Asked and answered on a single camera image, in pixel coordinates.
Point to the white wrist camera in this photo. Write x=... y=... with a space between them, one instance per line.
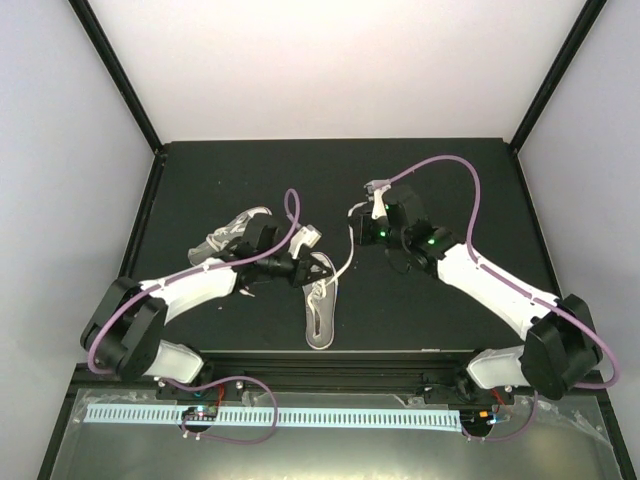
x=375 y=190
x=307 y=236

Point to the left black frame post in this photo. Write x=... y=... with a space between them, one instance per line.
x=101 y=44

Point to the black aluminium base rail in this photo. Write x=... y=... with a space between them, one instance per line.
x=437 y=377

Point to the black frame post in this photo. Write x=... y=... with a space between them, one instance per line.
x=101 y=44
x=571 y=45

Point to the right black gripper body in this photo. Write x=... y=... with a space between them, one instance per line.
x=367 y=237

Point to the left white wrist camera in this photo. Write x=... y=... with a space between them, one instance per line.
x=307 y=236

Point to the left small circuit board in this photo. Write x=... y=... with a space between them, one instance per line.
x=200 y=413

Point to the grey sneaker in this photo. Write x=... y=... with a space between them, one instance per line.
x=222 y=236
x=320 y=300

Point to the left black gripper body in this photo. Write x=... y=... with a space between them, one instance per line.
x=303 y=264

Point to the white slotted cable duct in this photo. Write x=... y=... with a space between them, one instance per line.
x=283 y=417

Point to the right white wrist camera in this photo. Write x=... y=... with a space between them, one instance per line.
x=375 y=190

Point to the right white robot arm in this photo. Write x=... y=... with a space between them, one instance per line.
x=557 y=353

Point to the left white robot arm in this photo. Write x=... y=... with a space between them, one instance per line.
x=125 y=334

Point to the small circuit board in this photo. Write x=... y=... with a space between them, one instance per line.
x=200 y=413
x=483 y=416

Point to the right black frame post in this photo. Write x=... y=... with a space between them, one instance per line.
x=571 y=45

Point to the right small circuit board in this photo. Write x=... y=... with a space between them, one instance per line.
x=483 y=416

